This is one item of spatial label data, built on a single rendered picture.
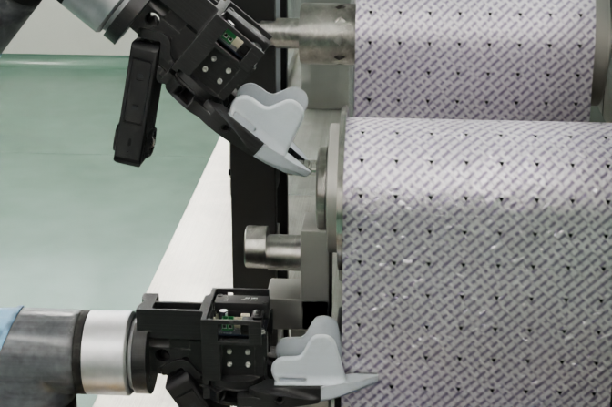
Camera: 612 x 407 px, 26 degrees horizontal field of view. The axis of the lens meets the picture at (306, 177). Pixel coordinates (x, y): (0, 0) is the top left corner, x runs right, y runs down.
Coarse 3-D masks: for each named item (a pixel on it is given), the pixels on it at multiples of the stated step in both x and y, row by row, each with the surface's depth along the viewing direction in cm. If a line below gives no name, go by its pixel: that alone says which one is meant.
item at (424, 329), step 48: (384, 288) 114; (432, 288) 113; (480, 288) 113; (528, 288) 113; (576, 288) 112; (384, 336) 115; (432, 336) 115; (480, 336) 115; (528, 336) 114; (576, 336) 114; (384, 384) 117; (432, 384) 116; (480, 384) 116; (528, 384) 116; (576, 384) 115
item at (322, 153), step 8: (320, 152) 116; (320, 160) 115; (320, 168) 115; (320, 176) 114; (320, 184) 114; (320, 192) 114; (320, 200) 114; (320, 208) 115; (320, 216) 115; (320, 224) 116
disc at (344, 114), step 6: (342, 108) 115; (348, 108) 118; (342, 114) 114; (348, 114) 118; (342, 120) 113; (342, 126) 113; (342, 132) 112; (342, 138) 112; (342, 144) 112; (342, 150) 111; (342, 156) 111; (342, 162) 111; (342, 168) 111; (342, 174) 111; (342, 180) 111; (342, 186) 111; (342, 192) 111; (342, 198) 111; (342, 204) 111; (336, 210) 111; (342, 210) 112; (336, 216) 111; (342, 216) 112; (336, 222) 111; (336, 228) 111; (336, 234) 112; (336, 240) 112
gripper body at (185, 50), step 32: (160, 0) 111; (192, 0) 111; (160, 32) 112; (192, 32) 112; (224, 32) 112; (256, 32) 115; (160, 64) 114; (192, 64) 111; (224, 64) 112; (224, 96) 113
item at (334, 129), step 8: (336, 128) 115; (336, 136) 114; (328, 144) 114; (336, 144) 114; (328, 152) 113; (336, 152) 113; (328, 160) 113; (336, 160) 113; (328, 168) 112; (336, 168) 112; (328, 176) 112; (336, 176) 112; (328, 184) 112; (336, 184) 112; (328, 192) 112; (336, 192) 112; (328, 200) 112; (336, 200) 112; (328, 208) 112; (336, 208) 112; (328, 216) 113; (328, 224) 113; (328, 232) 114; (328, 240) 114; (328, 248) 116; (336, 248) 116
